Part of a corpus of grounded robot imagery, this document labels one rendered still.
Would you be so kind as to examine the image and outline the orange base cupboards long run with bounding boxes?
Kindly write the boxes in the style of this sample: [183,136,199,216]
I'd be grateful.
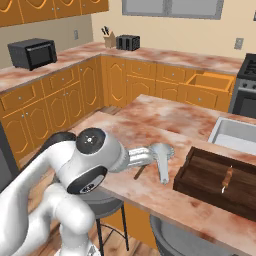
[0,54,103,165]

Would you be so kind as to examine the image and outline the white sink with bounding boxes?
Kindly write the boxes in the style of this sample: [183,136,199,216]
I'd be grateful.
[207,116,256,157]

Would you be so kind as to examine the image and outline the grey chair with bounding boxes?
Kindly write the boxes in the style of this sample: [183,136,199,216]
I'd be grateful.
[148,213,236,256]

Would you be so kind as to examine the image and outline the orange wall cupboards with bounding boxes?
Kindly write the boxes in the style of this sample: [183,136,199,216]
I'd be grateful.
[0,0,110,29]

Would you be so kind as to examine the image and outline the grey framed window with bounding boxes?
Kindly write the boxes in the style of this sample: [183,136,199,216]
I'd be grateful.
[121,0,225,21]

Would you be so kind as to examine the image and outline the black and grey stove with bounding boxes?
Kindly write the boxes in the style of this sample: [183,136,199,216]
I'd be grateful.
[229,52,256,120]

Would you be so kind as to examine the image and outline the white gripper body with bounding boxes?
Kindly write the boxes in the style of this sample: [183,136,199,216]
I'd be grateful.
[156,151,172,186]

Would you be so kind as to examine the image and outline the small brown stick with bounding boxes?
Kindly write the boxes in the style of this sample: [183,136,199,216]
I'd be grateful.
[133,164,147,181]

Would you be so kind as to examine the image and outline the orange base cupboards with drawers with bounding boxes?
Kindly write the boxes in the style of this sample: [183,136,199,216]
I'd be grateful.
[100,54,198,109]

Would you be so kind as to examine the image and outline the kebab skewer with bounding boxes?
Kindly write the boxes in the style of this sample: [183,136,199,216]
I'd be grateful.
[220,165,235,195]

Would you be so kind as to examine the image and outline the black microwave oven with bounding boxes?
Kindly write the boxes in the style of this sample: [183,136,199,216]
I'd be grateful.
[7,37,58,72]

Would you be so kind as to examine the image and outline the black toaster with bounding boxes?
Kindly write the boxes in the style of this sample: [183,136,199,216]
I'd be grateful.
[115,34,141,52]

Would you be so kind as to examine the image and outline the grey stool with black legs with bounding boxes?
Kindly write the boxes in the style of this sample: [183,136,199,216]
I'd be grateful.
[78,191,131,256]

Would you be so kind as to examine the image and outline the dark grey appliance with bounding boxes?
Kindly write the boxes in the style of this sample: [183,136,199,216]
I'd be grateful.
[0,120,20,194]

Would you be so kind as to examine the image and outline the orange island cupboard panel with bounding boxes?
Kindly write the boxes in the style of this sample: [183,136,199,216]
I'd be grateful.
[99,199,158,250]

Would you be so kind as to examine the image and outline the tan knife block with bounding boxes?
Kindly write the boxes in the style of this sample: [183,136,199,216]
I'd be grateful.
[100,25,117,50]

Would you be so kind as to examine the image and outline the dark wooden tray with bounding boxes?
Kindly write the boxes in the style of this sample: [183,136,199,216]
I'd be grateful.
[172,145,256,223]

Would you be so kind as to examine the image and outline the open orange drawer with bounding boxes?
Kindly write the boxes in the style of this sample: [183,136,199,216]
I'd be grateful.
[177,72,237,113]

